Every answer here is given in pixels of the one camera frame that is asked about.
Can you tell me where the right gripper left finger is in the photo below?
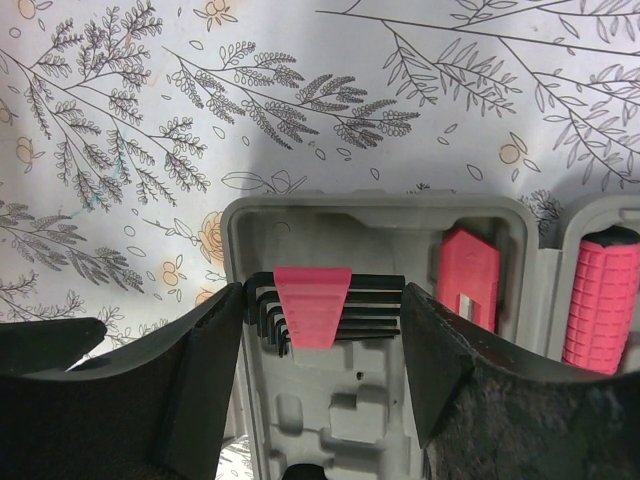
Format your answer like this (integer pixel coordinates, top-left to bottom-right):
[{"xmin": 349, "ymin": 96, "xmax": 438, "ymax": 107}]
[{"xmin": 1, "ymin": 283, "xmax": 243, "ymax": 479}]

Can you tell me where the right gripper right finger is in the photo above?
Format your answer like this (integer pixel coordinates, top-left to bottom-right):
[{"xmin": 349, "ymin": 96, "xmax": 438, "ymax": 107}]
[{"xmin": 400, "ymin": 284, "xmax": 639, "ymax": 479}]

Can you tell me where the pink black utility knife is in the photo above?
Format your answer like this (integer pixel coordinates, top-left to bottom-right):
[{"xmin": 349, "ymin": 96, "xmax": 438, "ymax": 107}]
[{"xmin": 436, "ymin": 228, "xmax": 501, "ymax": 333}]

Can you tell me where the pink black long screwdriver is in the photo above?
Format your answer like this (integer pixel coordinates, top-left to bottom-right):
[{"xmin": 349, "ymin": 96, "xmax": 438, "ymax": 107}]
[{"xmin": 562, "ymin": 225, "xmax": 639, "ymax": 375}]

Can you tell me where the grey plastic tool case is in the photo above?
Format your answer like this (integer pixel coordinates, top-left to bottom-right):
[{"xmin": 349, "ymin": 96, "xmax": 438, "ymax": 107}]
[{"xmin": 221, "ymin": 192, "xmax": 639, "ymax": 479}]

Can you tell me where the pink black bit holder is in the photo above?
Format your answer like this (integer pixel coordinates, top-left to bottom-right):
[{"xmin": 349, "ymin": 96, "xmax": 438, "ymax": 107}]
[{"xmin": 243, "ymin": 267, "xmax": 405, "ymax": 357}]

